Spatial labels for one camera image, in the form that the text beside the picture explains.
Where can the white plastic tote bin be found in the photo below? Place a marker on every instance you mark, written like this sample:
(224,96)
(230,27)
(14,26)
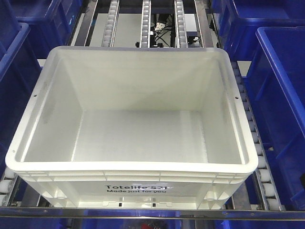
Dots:
(134,128)

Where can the blue bin back right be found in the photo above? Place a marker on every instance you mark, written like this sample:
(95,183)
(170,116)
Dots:
(238,20)

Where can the blue bin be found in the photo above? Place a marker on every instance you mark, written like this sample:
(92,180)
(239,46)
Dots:
(275,83)
(238,20)
(19,71)
(51,22)

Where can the blue bin front right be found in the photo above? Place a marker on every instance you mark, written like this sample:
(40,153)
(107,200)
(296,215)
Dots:
(275,83)

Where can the blue bin back left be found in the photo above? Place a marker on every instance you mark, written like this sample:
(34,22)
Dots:
(51,22)

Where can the blue bin front left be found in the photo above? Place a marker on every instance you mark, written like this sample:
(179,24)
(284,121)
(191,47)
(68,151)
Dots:
(19,71)

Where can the blue bin lower shelf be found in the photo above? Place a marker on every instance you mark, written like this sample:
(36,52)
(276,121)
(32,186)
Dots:
(65,223)

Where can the middle roller track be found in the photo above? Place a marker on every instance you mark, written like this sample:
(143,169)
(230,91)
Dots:
(145,24)

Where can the roller track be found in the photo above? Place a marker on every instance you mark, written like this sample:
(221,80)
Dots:
(180,28)
(145,24)
(9,185)
(263,181)
(111,24)

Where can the right centre roller track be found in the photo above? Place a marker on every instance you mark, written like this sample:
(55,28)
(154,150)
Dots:
(180,28)

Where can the left centre roller track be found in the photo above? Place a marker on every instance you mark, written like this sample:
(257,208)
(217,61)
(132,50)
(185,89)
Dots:
(111,24)

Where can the right side roller track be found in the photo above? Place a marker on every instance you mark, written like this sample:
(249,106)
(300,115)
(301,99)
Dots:
(263,181)

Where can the left side roller track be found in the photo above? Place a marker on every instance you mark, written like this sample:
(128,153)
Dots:
(9,185)

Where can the steel front shelf rail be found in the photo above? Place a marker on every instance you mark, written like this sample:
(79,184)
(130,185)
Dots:
(104,213)

